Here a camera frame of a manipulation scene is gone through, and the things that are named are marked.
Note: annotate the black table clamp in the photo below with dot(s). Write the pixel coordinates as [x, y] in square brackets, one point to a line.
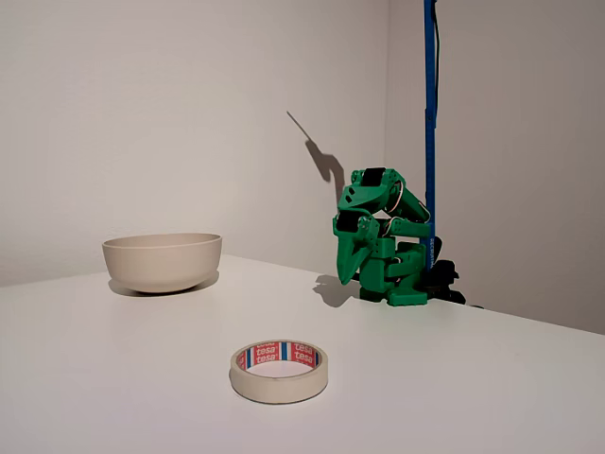
[446, 276]

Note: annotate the beige masking tape roll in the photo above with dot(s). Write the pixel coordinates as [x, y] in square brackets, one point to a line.
[264, 387]

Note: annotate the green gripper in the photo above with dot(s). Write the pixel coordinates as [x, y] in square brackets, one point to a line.
[349, 246]

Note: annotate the blue vertical pole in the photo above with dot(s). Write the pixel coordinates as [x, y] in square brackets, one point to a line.
[429, 118]

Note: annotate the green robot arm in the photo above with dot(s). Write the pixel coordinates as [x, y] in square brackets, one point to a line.
[405, 294]

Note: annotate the beige bowl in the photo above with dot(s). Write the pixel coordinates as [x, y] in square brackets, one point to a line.
[160, 261]

